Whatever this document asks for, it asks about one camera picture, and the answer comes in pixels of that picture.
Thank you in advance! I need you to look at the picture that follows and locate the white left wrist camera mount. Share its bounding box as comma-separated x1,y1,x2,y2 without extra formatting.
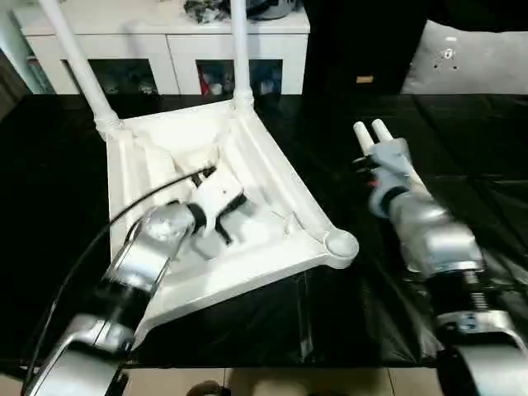
192,170,248,233

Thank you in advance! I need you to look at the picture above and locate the white plastic table top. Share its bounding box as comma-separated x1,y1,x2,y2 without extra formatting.
95,98,361,347

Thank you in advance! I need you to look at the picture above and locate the black work mat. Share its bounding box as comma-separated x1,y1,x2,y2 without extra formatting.
0,92,528,369

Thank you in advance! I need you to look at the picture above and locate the dark robot foot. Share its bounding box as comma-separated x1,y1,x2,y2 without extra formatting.
186,379,229,396

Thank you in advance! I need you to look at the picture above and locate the black cabinet with gold label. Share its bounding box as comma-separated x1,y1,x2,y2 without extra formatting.
304,0,429,121

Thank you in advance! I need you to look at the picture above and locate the grey cushion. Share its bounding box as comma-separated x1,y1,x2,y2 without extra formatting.
402,19,528,97

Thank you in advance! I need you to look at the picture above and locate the white plastic table leg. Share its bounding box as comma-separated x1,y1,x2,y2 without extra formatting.
353,121,377,157
370,118,427,196
229,0,257,110
39,0,124,134

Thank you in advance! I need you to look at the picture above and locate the white sideboard cabinet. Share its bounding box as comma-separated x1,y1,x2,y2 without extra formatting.
12,0,311,97

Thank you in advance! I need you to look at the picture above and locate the grey curtain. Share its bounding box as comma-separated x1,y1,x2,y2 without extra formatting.
0,53,31,121

